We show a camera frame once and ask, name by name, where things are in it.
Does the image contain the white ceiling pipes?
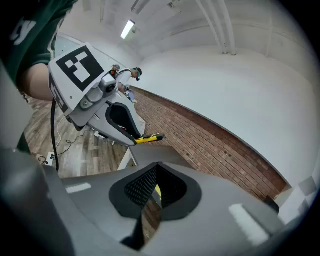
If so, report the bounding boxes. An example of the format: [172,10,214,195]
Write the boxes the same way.
[196,0,238,56]

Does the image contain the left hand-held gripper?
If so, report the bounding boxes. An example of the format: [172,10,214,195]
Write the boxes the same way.
[48,42,146,147]

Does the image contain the white floor cable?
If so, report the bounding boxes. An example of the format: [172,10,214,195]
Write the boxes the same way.
[55,116,66,149]

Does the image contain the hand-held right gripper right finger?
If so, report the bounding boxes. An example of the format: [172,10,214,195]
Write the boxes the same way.
[142,161,286,256]

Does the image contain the white table leg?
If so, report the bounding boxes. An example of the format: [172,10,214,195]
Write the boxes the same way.
[116,147,138,171]

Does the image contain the small yellow knife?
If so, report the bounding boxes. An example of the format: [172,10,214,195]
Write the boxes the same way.
[134,133,166,145]

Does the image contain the person's left forearm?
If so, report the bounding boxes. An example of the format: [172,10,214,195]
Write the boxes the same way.
[16,63,55,102]

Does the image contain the person's green shirt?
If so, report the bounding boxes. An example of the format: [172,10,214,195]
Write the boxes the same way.
[0,0,79,155]

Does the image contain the white power strip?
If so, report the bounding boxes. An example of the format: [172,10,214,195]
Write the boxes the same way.
[45,150,56,166]

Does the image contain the black floor cable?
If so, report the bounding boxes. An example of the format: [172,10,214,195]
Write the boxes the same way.
[37,127,94,166]

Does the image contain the long ceiling light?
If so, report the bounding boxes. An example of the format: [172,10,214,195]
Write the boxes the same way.
[120,19,136,40]

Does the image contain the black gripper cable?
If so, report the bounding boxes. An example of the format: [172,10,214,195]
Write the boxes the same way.
[50,99,60,173]

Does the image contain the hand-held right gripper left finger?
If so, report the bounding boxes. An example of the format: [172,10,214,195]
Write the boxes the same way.
[48,161,159,256]

